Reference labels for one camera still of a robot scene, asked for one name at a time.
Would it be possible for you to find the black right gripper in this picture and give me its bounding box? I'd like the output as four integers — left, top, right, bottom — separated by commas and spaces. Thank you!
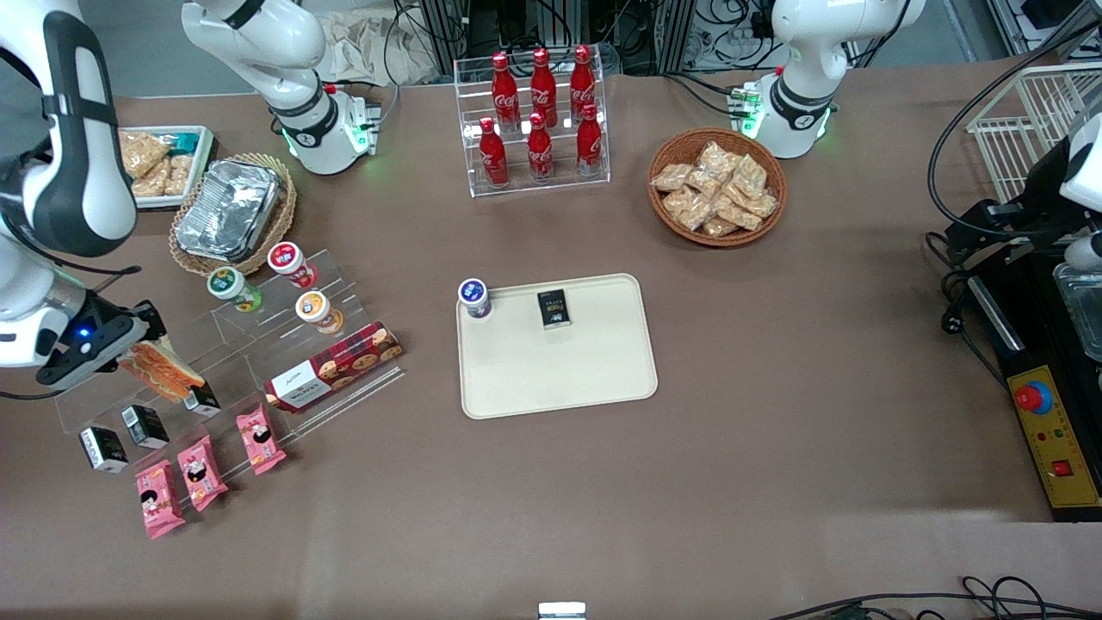
89, 295, 174, 377

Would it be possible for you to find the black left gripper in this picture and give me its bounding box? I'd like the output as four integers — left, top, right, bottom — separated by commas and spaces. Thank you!
944, 138, 1081, 263

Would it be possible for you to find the triangle sandwich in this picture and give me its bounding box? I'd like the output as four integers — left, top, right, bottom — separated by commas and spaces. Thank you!
119, 338, 208, 404

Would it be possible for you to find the beige plastic tray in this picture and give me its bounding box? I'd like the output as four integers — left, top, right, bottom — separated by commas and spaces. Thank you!
455, 273, 659, 420

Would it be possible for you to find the small black drink carton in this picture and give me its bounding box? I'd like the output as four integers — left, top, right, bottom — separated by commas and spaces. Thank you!
78, 426, 131, 475
121, 405, 170, 451
181, 383, 222, 420
536, 288, 575, 331

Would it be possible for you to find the clear acrylic stepped stand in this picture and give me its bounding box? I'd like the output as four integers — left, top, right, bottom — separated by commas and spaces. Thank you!
54, 249, 408, 473

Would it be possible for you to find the black machine base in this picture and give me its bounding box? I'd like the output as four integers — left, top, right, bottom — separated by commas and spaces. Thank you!
966, 245, 1102, 524

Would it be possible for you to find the green-lid yogurt cup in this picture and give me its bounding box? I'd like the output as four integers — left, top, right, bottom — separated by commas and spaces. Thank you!
207, 266, 263, 314

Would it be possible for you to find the clear plastic container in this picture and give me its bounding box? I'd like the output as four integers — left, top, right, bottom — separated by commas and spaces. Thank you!
1052, 262, 1102, 363

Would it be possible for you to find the pink snack packet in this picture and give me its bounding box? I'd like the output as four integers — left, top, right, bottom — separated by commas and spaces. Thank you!
236, 403, 288, 477
134, 459, 187, 542
177, 435, 231, 514

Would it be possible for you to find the silver foil food container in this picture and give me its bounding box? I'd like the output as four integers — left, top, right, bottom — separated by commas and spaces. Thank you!
175, 158, 286, 264

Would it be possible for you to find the red-lid yogurt cup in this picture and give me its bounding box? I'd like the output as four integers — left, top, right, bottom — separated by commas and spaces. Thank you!
267, 241, 319, 290

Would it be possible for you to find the orange-lid yogurt cup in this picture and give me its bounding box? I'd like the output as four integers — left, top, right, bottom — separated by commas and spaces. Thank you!
294, 290, 344, 336

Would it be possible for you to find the oval light wicker basket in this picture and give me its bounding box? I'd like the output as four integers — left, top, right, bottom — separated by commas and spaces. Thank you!
169, 152, 299, 277

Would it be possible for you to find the red plaid cookie box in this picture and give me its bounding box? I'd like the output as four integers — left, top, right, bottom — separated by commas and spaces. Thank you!
263, 321, 405, 413

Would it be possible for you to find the white rectangular plastic bin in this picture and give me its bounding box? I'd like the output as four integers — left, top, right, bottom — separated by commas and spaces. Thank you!
119, 126, 216, 212

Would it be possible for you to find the yellow emergency stop control box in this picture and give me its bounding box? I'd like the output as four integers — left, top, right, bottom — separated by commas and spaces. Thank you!
1006, 365, 1102, 510

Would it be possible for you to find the round brown wicker basket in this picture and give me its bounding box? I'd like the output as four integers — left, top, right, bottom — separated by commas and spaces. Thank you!
647, 127, 789, 249

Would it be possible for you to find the blue-lid yogurt cup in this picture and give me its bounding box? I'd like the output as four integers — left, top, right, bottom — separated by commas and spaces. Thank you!
457, 278, 493, 321

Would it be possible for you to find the crumpled beige paper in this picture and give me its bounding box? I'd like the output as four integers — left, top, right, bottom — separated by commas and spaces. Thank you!
323, 10, 442, 89

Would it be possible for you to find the red cola bottle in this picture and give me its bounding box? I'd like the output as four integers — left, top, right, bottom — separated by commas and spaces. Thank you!
492, 52, 521, 132
569, 45, 597, 121
526, 112, 554, 183
479, 117, 510, 189
530, 47, 559, 128
575, 103, 604, 178

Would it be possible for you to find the clear acrylic bottle rack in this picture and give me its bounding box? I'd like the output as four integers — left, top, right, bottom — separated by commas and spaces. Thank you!
454, 52, 611, 199

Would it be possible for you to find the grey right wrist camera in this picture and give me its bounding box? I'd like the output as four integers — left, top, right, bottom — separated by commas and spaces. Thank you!
36, 317, 149, 388

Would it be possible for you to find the white wire rack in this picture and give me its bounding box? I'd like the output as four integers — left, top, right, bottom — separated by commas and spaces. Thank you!
966, 62, 1102, 204

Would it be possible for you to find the long black looped cable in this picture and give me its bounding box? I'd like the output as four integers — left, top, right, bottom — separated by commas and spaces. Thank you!
926, 19, 1102, 238

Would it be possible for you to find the black cable with plug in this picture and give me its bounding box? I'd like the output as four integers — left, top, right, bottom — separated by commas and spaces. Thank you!
924, 231, 1008, 388

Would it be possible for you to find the black floor cable bundle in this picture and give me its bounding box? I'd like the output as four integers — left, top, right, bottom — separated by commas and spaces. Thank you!
766, 574, 1102, 620

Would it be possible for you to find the aluminium equipment frame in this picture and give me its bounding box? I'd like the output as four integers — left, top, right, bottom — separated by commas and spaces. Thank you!
418, 0, 780, 77

